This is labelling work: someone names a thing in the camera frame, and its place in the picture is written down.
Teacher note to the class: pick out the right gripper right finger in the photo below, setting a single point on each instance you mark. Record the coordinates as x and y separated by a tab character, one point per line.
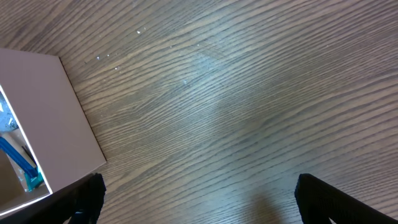
319	202

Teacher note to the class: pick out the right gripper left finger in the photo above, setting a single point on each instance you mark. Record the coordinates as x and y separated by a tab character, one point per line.
80	202

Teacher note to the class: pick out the white teal toothpaste tube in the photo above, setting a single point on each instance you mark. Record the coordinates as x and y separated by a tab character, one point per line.
35	181

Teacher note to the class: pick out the blue disposable razor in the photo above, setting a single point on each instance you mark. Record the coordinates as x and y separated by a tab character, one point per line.
18	159

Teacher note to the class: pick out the open cardboard box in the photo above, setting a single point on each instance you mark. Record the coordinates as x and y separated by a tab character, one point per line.
52	122

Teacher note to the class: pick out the clear bottle with dark liquid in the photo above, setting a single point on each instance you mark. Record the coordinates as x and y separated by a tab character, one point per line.
7	120

